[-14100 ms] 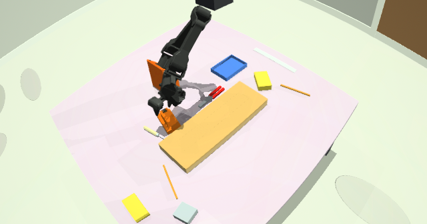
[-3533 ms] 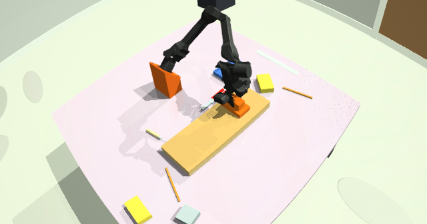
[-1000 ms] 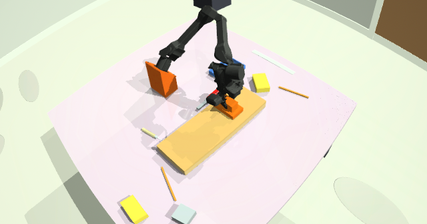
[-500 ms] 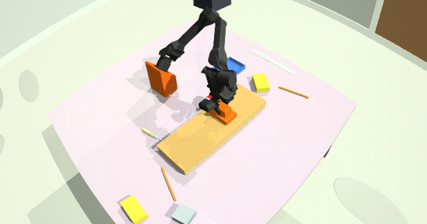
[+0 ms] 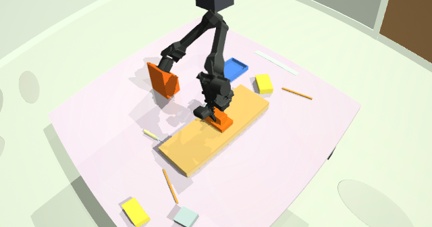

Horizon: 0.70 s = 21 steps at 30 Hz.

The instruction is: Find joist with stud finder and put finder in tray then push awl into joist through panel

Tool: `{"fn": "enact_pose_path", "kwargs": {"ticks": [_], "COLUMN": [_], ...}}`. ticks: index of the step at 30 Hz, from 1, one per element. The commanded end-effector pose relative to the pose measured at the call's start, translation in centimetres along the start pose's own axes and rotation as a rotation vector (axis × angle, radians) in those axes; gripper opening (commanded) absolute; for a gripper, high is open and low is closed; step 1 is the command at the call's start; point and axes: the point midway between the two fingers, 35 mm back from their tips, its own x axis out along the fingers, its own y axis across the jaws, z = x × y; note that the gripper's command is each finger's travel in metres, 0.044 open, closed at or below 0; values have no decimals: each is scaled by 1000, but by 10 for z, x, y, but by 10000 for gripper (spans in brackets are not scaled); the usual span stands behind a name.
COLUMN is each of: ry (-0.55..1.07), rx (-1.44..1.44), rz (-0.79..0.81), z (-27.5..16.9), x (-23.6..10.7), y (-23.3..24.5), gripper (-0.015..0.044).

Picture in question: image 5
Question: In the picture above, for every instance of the awl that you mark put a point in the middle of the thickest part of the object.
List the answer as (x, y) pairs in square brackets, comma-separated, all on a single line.
[(151, 134)]

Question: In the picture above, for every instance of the yellow rectangular block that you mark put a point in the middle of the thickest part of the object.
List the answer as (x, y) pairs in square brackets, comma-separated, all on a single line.
[(135, 212), (264, 84)]

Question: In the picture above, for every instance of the tan rectangular panel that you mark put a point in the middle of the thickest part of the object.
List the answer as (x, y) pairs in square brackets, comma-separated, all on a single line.
[(193, 146)]

